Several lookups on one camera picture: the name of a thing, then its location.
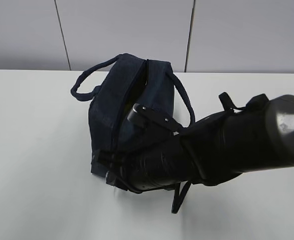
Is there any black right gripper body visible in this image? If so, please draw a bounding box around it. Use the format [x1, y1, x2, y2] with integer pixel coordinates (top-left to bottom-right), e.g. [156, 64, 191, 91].
[96, 139, 201, 194]

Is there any navy blue fabric lunch bag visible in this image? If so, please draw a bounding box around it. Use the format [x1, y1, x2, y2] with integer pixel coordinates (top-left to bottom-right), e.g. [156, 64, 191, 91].
[71, 53, 201, 190]

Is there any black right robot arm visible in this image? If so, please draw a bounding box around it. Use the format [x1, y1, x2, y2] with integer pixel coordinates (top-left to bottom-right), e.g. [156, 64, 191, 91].
[94, 93, 294, 194]

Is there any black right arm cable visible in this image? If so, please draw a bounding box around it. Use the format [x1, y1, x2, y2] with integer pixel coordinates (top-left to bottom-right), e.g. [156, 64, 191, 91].
[171, 181, 192, 215]

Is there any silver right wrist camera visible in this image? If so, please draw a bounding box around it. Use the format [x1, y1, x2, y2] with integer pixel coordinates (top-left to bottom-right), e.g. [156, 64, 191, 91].
[127, 103, 184, 133]

